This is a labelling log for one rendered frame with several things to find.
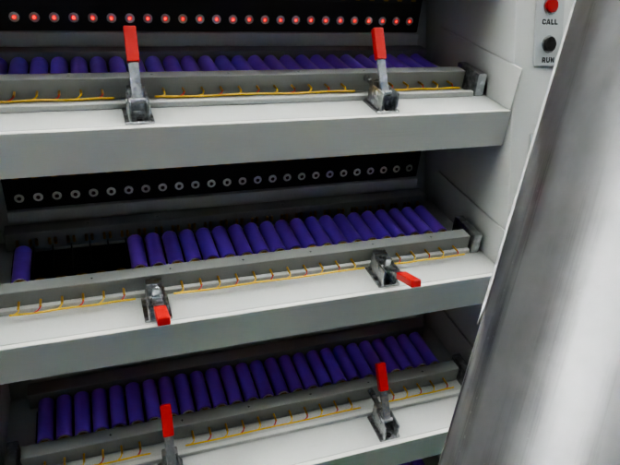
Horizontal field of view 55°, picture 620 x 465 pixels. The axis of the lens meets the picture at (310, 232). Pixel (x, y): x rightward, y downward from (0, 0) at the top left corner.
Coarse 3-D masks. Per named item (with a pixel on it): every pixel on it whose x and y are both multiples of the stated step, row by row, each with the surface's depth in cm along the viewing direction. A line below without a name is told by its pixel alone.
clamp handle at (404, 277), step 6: (390, 258) 70; (384, 264) 70; (390, 270) 69; (396, 270) 68; (396, 276) 68; (402, 276) 66; (408, 276) 66; (414, 276) 66; (408, 282) 65; (414, 282) 64; (420, 282) 64
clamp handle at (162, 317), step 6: (156, 294) 62; (156, 300) 61; (156, 306) 58; (162, 306) 58; (156, 312) 57; (162, 312) 57; (168, 312) 57; (156, 318) 56; (162, 318) 56; (168, 318) 56; (162, 324) 56; (168, 324) 56
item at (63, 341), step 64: (256, 192) 79; (320, 192) 83; (448, 192) 85; (0, 256) 69; (0, 320) 60; (64, 320) 61; (128, 320) 62; (192, 320) 62; (256, 320) 65; (320, 320) 69; (0, 384) 59
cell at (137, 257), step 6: (132, 234) 72; (132, 240) 71; (138, 240) 71; (132, 246) 70; (138, 246) 70; (132, 252) 69; (138, 252) 69; (144, 252) 69; (132, 258) 68; (138, 258) 67; (144, 258) 68; (132, 264) 67; (138, 264) 67; (144, 264) 67
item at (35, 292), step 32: (256, 256) 69; (288, 256) 70; (320, 256) 71; (352, 256) 73; (448, 256) 76; (0, 288) 60; (32, 288) 61; (64, 288) 62; (96, 288) 63; (128, 288) 64
